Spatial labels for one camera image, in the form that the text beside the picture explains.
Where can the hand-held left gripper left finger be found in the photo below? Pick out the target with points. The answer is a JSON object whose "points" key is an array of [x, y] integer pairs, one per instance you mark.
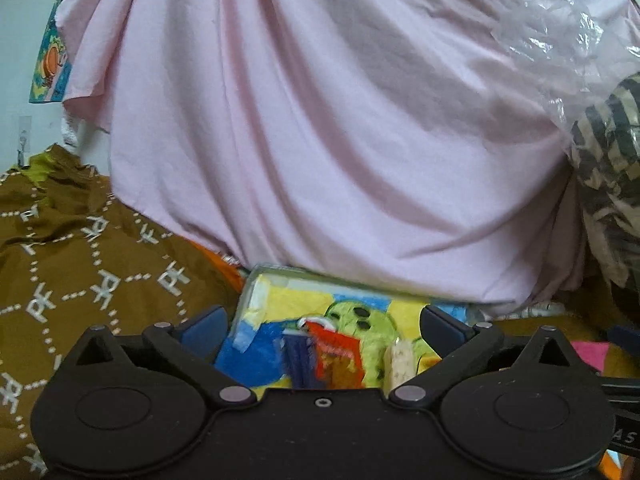
{"points": [[207, 332]]}

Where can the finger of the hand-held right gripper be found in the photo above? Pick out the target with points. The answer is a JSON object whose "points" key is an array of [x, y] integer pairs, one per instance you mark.
{"points": [[624, 336]]}

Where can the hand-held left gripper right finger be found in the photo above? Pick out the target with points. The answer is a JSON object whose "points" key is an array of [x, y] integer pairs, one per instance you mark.
{"points": [[440, 331]]}

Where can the rice cracker roll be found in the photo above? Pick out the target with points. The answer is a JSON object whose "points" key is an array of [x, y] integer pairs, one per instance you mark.
{"points": [[400, 365]]}

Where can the grey tray with cartoon drawing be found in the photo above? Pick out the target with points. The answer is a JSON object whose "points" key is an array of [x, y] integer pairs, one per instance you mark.
{"points": [[280, 310]]}

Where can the dark blue snack packet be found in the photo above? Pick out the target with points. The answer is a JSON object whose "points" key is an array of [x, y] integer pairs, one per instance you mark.
{"points": [[297, 360]]}

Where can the red dried tofu packet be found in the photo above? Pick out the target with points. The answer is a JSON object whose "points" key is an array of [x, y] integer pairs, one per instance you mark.
{"points": [[337, 355]]}

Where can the cartoon printed blanket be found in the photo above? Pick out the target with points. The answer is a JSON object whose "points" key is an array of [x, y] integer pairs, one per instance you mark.
{"points": [[590, 355]]}

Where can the brown patterned blanket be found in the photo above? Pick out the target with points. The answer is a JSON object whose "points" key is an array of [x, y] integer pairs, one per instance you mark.
{"points": [[100, 270]]}

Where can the plastic bag of clothes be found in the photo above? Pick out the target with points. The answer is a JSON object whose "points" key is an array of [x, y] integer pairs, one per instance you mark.
{"points": [[605, 160]]}

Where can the pink cloth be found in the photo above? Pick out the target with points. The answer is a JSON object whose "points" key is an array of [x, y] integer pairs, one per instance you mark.
{"points": [[320, 135]]}

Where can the clear wall hook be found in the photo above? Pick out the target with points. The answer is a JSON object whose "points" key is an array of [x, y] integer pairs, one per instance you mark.
{"points": [[22, 132]]}

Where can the wall poster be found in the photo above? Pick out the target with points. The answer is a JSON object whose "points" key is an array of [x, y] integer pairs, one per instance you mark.
{"points": [[47, 60]]}

